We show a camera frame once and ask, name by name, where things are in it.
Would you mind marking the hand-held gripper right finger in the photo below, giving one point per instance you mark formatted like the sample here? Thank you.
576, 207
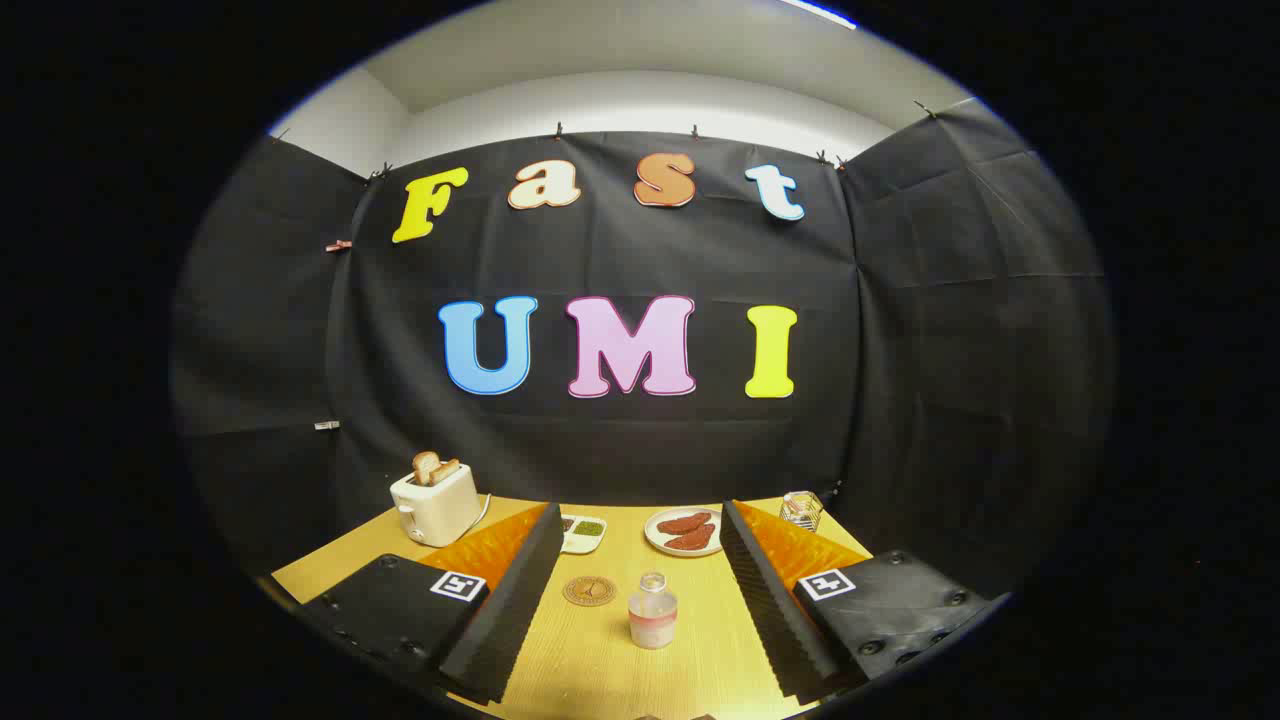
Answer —
775, 610

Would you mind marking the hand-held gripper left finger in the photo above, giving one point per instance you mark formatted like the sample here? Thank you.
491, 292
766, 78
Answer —
515, 610

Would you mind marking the round brown coaster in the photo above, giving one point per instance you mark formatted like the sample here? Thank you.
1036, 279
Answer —
589, 591

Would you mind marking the clear juice bottle pink label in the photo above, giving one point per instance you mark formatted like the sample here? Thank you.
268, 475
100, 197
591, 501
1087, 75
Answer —
652, 618

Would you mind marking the wooden table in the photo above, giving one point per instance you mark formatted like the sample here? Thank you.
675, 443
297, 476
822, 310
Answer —
600, 665

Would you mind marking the white divided seasoning tray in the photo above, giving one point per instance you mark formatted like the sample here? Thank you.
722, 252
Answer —
585, 535

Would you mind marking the red meat slice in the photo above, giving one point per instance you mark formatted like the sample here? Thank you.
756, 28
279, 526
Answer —
684, 523
693, 539

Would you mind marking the cream toaster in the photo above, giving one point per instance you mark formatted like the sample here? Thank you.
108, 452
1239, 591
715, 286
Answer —
435, 510

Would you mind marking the white round plate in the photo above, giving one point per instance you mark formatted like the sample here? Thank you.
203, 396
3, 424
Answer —
655, 540

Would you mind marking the toast slice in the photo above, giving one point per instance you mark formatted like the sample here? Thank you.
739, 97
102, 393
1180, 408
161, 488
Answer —
447, 470
425, 466

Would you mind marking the black backdrop cloth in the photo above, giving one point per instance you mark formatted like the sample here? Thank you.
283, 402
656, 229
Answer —
620, 260

